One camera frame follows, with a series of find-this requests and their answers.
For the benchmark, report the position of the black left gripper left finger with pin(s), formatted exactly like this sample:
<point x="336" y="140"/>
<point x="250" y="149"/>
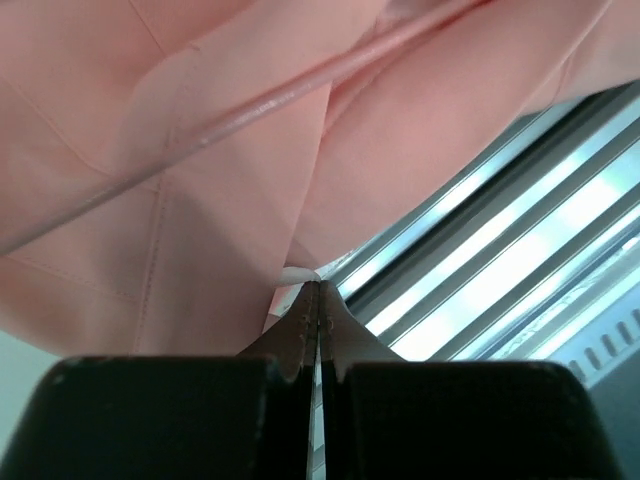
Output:
<point x="247" y="416"/>

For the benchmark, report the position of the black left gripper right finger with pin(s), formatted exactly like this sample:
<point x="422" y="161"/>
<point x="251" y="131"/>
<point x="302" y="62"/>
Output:
<point x="389" y="418"/>

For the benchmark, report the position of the pink wire hanger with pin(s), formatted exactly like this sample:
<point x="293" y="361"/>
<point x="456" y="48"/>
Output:
<point x="238" y="118"/>

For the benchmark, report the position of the pink pleated skirt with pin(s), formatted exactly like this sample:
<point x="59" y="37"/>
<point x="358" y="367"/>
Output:
<point x="407" y="94"/>

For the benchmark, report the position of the slotted white cable duct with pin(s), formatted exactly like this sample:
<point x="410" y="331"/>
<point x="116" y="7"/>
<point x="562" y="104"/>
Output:
<point x="605" y="343"/>

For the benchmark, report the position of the aluminium mounting rail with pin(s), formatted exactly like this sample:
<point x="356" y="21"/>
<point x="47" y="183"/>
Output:
<point x="506" y="235"/>

